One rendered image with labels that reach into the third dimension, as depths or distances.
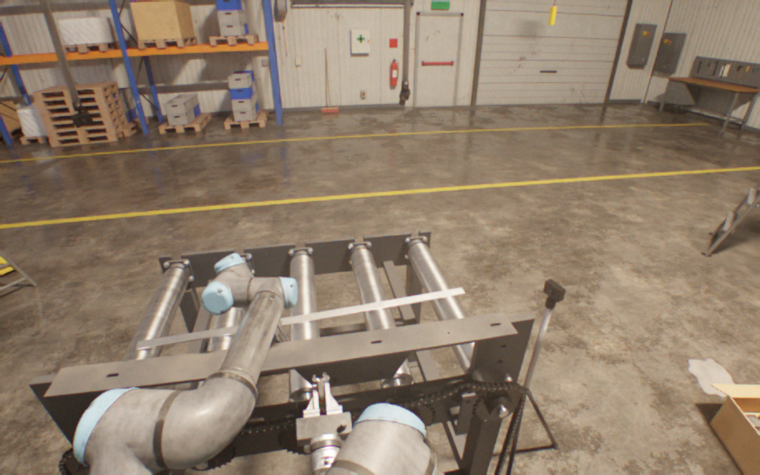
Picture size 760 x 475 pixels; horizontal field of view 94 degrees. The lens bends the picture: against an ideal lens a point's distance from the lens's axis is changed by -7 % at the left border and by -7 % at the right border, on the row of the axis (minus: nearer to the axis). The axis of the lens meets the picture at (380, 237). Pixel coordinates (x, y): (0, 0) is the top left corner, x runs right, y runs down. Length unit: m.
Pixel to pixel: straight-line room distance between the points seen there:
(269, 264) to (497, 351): 1.21
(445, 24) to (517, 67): 2.24
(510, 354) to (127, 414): 0.98
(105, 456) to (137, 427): 0.06
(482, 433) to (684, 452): 1.43
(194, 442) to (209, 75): 9.58
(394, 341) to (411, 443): 0.40
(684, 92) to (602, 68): 2.12
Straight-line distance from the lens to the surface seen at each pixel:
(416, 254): 1.88
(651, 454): 2.59
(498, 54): 10.89
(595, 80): 12.60
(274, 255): 1.96
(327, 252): 1.96
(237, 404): 0.69
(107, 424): 0.72
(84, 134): 9.15
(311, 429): 1.00
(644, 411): 2.76
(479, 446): 1.56
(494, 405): 1.30
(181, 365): 1.09
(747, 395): 2.83
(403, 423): 0.69
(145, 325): 1.69
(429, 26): 10.17
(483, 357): 1.22
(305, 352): 1.02
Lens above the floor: 1.90
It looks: 30 degrees down
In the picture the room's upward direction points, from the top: straight up
